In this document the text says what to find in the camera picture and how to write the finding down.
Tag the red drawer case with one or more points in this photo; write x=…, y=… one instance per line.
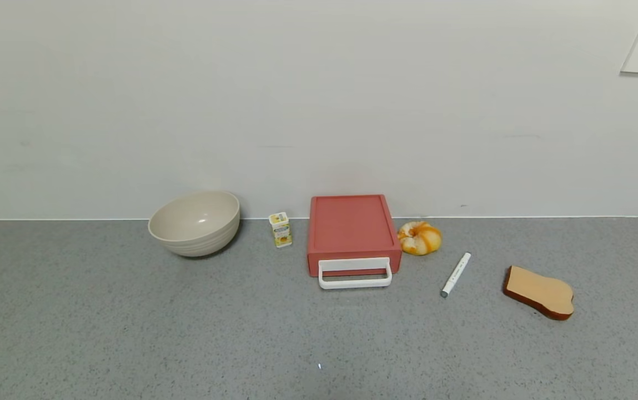
x=352, y=225

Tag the small yellow juice carton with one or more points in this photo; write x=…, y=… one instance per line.
x=281, y=230

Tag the orange swirl bagel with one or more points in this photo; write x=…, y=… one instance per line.
x=418, y=239

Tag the beige ribbed bowl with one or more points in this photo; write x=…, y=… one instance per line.
x=194, y=228

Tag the white marker pen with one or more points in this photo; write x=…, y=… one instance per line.
x=456, y=274

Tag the toast slice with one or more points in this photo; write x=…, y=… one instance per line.
x=538, y=291

